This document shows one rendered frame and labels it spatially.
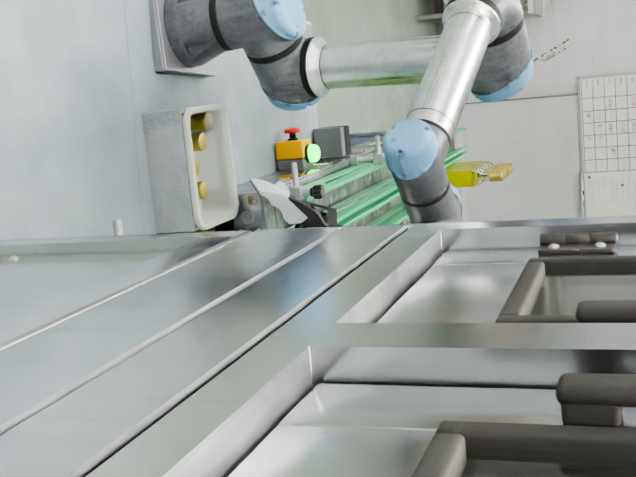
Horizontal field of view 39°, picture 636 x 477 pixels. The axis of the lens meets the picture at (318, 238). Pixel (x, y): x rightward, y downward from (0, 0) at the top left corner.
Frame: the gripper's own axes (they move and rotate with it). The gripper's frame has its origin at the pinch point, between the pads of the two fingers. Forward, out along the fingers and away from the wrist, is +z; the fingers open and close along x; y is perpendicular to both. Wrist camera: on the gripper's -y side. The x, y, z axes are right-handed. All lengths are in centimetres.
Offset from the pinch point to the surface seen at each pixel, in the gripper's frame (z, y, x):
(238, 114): 3, 79, -14
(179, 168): 11.0, 36.8, -10.6
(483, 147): -208, 593, -182
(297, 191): -12, 47, -14
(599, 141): -288, 564, -142
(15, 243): 22.9, -29.2, 7.5
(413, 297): -10, -58, 29
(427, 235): -14, -45, 28
